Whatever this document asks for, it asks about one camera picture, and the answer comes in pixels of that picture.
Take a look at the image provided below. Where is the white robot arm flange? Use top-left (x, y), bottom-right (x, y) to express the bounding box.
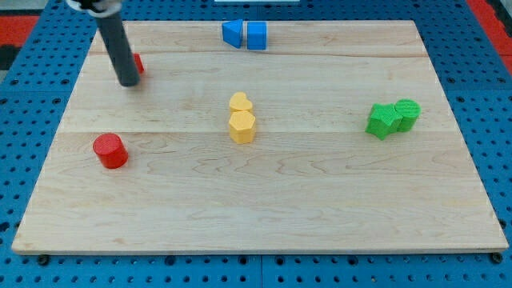
top-left (66, 0), bottom-right (122, 18)

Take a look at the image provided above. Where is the wooden board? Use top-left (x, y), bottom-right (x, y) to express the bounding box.
top-left (12, 21), bottom-right (509, 255)

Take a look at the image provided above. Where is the yellow hexagon block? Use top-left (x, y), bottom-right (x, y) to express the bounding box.
top-left (229, 110), bottom-right (256, 144)

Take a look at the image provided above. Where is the yellow heart block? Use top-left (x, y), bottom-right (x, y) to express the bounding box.
top-left (229, 91), bottom-right (254, 113)

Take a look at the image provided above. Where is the blue cube block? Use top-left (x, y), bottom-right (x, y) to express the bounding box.
top-left (247, 22), bottom-right (267, 50)

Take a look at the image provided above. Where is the blue triangle block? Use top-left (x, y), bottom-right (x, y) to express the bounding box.
top-left (222, 19), bottom-right (243, 49)

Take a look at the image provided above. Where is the green star block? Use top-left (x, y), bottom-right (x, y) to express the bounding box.
top-left (365, 103), bottom-right (403, 140)

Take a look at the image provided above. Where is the small red block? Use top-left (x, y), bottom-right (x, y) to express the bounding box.
top-left (133, 53), bottom-right (145, 74)

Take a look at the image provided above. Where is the red cylinder block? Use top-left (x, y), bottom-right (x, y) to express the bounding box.
top-left (93, 133), bottom-right (129, 169)

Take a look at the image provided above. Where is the green cylinder block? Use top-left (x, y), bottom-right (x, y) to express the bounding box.
top-left (394, 98), bottom-right (422, 132)

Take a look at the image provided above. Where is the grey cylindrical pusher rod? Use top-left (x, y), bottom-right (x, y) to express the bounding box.
top-left (95, 12), bottom-right (140, 87)

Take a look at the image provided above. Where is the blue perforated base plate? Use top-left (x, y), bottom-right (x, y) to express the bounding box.
top-left (1, 1), bottom-right (511, 287)

